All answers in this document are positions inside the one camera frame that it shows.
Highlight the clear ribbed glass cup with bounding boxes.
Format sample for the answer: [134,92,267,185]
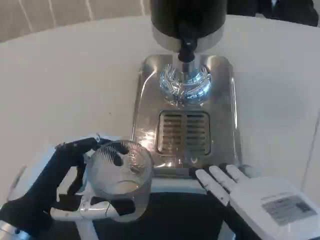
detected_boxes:
[85,140,154,223]

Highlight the slotted steel tray grid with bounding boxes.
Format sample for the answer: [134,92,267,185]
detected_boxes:
[155,110,211,155]

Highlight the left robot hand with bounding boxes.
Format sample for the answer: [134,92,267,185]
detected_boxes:
[0,137,137,240]

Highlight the black dispenser tap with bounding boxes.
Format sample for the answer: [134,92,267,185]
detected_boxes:
[177,39,198,64]

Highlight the steel drip tray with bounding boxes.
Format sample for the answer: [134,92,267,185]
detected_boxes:
[130,53,243,179]

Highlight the black robot torso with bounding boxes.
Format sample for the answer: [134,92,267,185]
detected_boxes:
[74,174,237,240]

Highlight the black steel drink dispenser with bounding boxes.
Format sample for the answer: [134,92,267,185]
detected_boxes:
[149,0,226,53]

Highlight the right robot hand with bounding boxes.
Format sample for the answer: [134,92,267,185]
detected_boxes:
[188,162,320,240]

